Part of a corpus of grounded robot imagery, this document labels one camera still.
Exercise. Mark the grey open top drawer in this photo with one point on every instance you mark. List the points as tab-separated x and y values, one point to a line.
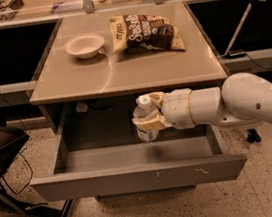
98	153

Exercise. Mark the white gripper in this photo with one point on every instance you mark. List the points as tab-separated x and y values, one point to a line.
177	109

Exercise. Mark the black table leg right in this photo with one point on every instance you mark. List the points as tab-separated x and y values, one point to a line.
253	136

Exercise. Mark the brown yellow snack bag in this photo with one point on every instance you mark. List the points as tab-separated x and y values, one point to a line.
147	31

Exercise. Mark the white leaning rod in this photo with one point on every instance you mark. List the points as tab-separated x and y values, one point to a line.
247	11

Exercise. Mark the black power adapter right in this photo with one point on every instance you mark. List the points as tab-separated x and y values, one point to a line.
236	54

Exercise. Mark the grey cabinet desk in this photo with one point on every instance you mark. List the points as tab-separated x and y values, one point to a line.
66	79

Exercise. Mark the clear plastic water bottle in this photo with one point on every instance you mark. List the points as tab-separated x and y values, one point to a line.
146	119

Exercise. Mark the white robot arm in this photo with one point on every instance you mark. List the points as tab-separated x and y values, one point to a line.
244	100

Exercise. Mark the white ceramic bowl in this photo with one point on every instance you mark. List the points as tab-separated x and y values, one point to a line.
84	46

